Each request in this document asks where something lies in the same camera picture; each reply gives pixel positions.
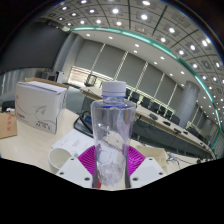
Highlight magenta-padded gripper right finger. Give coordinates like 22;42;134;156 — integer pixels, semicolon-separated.
127;145;168;190

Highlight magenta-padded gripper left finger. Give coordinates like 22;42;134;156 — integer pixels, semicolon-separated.
55;145;98;190

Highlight clear plastic water bottle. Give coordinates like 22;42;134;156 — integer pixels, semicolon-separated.
90;80;138;188

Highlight black conference desk unit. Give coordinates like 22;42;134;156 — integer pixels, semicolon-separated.
73;111;95;138

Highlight black desk microphones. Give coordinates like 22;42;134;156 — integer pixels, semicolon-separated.
147;112;183;135

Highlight row of black office chairs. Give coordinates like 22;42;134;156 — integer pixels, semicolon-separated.
84;73;202;135

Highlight white printed paper carton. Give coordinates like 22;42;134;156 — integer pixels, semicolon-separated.
14;80;69;136

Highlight flat brown cardboard sheet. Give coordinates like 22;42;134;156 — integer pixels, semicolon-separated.
0;112;19;140

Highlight brown cardboard carton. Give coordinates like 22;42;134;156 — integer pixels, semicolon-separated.
24;77;68;90

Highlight round ceiling lights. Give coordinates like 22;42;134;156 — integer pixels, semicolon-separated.
49;0;224;113

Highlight tangled thin grey cable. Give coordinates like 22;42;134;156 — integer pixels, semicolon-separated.
165;152;184;167

